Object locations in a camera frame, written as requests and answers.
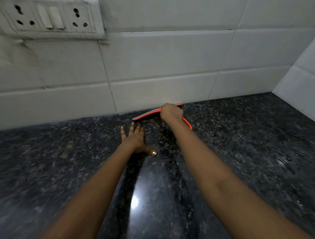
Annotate person's left hand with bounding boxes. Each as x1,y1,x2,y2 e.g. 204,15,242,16
120,122,157,157

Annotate white wall socket switch panel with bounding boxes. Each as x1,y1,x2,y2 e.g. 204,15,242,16
0,0,108,40

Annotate person's right forearm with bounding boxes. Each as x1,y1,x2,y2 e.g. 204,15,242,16
163,118,313,239

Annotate orange squeegee wiper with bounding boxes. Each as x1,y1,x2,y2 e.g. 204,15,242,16
132,104,193,130

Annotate person's right hand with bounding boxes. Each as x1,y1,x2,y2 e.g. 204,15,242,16
160,103,184,122

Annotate person's left forearm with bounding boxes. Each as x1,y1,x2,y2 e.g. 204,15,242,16
42,144,143,239

